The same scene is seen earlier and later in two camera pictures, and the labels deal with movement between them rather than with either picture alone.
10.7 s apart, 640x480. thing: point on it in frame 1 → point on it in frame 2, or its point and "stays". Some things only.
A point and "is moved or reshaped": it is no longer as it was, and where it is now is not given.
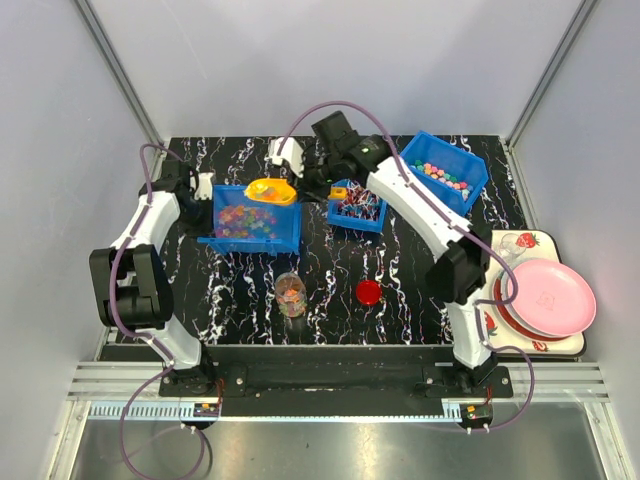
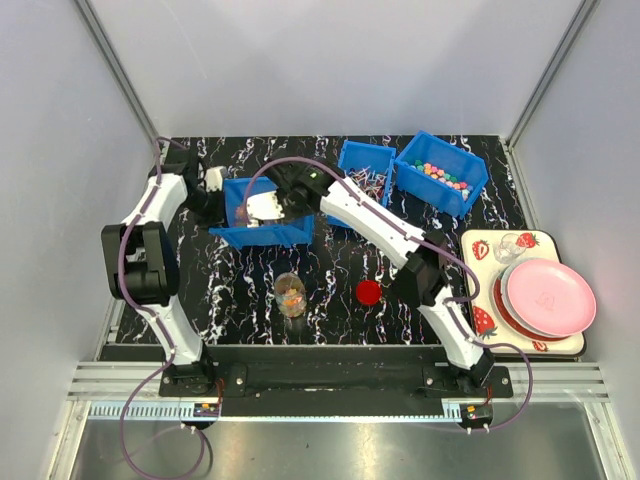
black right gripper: (308, 186) → (280, 196)
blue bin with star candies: (242, 225) is moved or reshaped
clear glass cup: (511, 247) stays
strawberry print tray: (523, 244) stays
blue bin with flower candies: (450, 174) stays
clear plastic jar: (291, 294) stays
